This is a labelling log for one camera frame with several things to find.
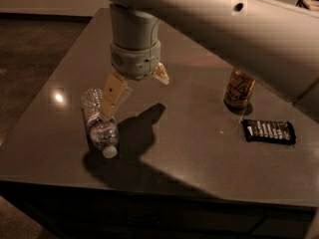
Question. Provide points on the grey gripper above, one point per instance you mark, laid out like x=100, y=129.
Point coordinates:
x=136, y=62

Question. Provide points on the clear plastic water bottle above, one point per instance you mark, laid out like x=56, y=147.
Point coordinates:
x=103, y=133

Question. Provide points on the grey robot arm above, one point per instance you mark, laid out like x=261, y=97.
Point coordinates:
x=274, y=43

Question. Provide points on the orange soda can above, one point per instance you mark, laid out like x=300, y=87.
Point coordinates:
x=239, y=90

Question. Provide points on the black snack bar wrapper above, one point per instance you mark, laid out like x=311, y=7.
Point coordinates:
x=271, y=131

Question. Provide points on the black wire basket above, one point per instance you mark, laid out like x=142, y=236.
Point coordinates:
x=312, y=5

